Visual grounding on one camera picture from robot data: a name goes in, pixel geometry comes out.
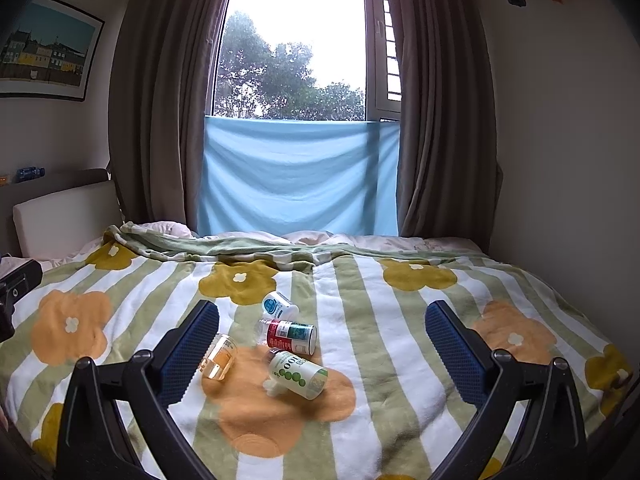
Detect blue toy car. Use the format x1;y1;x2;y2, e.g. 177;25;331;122
14;166;46;183

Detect clear orange plastic cup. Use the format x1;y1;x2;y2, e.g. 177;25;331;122
198;334;238;382

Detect white cup green dots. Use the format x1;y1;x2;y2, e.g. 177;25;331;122
266;348;329;401

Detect white cushioned headboard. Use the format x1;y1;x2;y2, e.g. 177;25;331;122
13;181;122;260

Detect brown curtain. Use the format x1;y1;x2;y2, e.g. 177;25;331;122
108;0;228;228
390;0;501;249

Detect left brown curtain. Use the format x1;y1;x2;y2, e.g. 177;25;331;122
108;0;228;228

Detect red green label cup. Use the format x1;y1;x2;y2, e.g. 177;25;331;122
255;318;317;356

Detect window with shutter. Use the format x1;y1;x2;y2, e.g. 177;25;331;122
210;0;401;122

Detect right brown curtain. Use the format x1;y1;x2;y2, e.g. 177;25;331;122
390;0;501;249

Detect floral striped blanket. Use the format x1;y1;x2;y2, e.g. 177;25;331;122
1;225;634;479

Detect light blue hanging cloth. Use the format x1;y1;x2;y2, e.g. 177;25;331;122
196;116;400;236

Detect framed town picture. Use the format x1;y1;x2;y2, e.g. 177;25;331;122
1;0;104;102

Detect white cup blue logo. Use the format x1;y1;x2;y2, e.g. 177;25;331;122
262;290;299;321

